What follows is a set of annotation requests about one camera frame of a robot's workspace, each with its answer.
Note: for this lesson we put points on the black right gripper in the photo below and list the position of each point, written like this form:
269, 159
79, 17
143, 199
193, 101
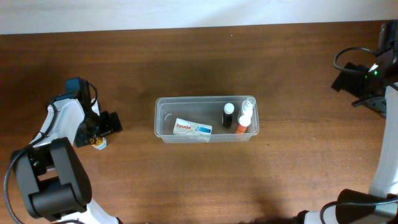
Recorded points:
347, 80

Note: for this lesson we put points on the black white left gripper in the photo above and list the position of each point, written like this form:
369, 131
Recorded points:
104, 125

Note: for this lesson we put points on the gold lid small jar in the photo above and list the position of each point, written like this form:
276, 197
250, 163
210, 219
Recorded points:
98, 143

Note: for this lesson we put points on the white Panadol box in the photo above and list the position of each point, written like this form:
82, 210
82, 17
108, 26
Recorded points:
184, 127

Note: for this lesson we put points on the dark bottle white cap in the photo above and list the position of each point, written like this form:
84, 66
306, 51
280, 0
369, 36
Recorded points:
228, 111

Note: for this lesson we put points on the white dropper bottle clear cap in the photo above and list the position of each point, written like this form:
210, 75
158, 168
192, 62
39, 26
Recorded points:
247, 107

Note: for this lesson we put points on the orange bottle white cap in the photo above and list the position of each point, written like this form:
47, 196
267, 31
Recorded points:
243, 123

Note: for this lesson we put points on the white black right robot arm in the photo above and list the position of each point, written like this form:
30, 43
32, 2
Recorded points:
379, 205

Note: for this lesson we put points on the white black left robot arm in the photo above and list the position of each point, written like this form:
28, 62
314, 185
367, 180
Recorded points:
51, 178

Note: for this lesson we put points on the clear plastic container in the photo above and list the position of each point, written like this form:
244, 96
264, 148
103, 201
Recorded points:
206, 110

